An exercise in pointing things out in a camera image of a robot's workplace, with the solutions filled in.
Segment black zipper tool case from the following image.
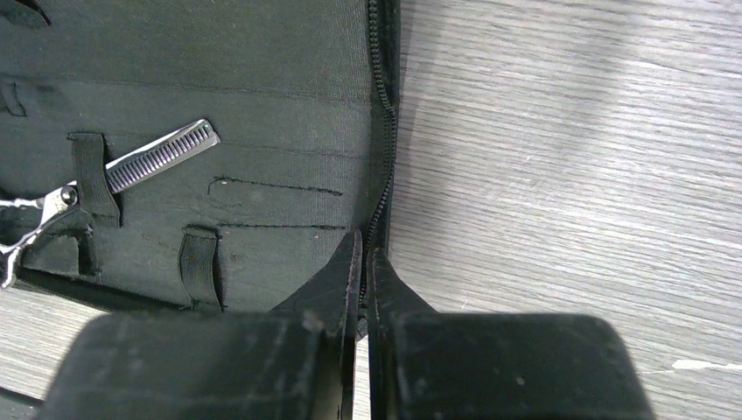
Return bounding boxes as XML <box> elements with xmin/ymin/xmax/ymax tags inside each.
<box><xmin>1</xmin><ymin>1</ymin><xmax>400</xmax><ymax>312</ymax></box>

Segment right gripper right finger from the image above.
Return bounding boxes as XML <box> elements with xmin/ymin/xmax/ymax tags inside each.
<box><xmin>366</xmin><ymin>249</ymin><xmax>655</xmax><ymax>419</ymax></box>

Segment silver thinning scissors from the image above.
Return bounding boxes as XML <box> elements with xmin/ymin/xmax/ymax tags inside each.
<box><xmin>1</xmin><ymin>119</ymin><xmax>221</xmax><ymax>290</ymax></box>

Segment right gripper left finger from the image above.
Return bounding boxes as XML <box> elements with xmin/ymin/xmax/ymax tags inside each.
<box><xmin>38</xmin><ymin>230</ymin><xmax>363</xmax><ymax>419</ymax></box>

